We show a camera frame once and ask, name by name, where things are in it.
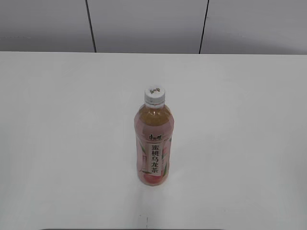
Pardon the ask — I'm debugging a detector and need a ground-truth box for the peach oolong tea bottle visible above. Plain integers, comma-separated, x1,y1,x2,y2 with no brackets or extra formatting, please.
134,104,174,186

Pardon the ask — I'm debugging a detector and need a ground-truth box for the white bottle cap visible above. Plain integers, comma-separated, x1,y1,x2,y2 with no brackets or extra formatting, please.
144,85,165,105

